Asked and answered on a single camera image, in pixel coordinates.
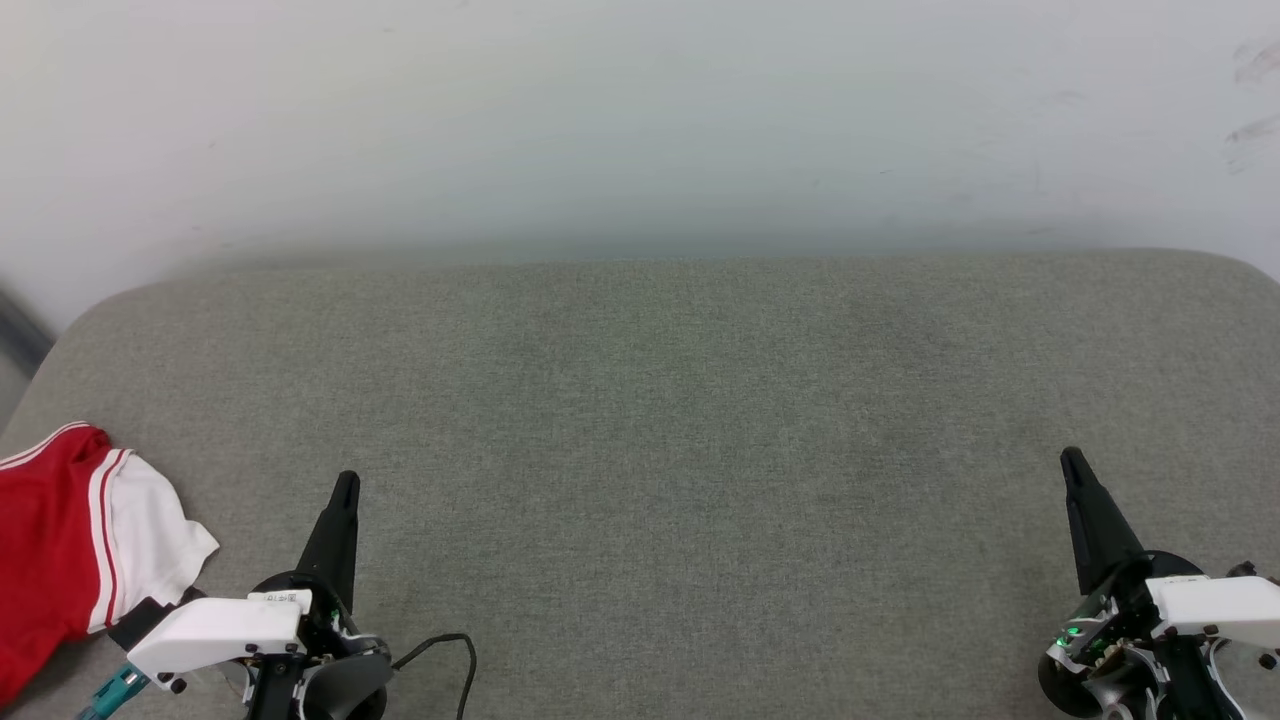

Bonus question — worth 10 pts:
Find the thin black cable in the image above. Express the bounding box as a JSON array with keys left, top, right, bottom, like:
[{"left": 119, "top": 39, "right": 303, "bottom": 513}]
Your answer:
[{"left": 392, "top": 633, "right": 478, "bottom": 720}]

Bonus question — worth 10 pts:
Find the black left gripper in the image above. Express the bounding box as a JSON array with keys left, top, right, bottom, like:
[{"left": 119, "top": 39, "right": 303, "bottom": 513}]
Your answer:
[{"left": 246, "top": 470, "right": 393, "bottom": 720}]

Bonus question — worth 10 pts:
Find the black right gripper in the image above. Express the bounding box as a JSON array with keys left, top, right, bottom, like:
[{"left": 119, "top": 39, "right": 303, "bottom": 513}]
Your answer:
[{"left": 1038, "top": 447, "right": 1253, "bottom": 720}]

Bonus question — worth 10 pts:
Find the teal cable connector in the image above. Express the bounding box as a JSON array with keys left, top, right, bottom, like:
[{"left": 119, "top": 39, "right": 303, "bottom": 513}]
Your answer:
[{"left": 78, "top": 665, "right": 151, "bottom": 720}]

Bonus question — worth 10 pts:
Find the red and white shirt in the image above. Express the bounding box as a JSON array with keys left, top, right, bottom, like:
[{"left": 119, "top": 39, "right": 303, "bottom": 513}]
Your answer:
[{"left": 0, "top": 422, "right": 220, "bottom": 706}]

